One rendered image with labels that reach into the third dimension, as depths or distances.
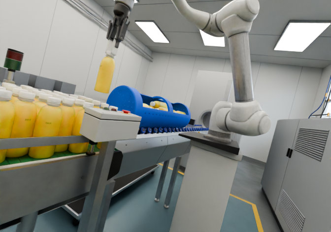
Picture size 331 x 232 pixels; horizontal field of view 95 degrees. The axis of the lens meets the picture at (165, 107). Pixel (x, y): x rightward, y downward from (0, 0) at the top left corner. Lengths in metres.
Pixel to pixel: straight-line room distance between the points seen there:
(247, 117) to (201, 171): 0.44
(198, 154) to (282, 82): 5.45
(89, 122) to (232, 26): 0.83
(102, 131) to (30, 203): 0.31
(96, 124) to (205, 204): 0.87
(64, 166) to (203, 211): 0.86
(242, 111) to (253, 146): 5.12
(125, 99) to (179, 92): 5.45
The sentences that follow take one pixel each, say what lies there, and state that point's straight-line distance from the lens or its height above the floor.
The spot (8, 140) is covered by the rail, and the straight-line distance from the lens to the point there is 0.61.
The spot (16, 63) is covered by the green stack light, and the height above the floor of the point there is 1.20.
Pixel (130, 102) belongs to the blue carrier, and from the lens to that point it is 0.96.
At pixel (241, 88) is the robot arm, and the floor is 1.37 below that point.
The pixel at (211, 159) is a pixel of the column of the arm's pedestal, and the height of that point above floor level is 0.91.
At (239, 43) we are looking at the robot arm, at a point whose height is 1.59.
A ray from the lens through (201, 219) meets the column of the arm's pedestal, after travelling 1.22.
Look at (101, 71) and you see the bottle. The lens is 0.81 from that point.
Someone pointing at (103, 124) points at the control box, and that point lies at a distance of 0.55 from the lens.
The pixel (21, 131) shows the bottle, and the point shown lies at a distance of 0.66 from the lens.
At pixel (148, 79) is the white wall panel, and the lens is 7.12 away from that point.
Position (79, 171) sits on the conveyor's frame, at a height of 0.84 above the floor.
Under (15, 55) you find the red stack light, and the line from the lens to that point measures 1.12.
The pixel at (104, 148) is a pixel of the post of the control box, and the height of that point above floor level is 0.96.
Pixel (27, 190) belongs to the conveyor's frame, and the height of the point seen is 0.82.
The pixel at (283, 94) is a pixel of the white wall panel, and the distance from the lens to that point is 6.22.
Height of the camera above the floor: 1.18
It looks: 1 degrees down
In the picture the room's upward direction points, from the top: 14 degrees clockwise
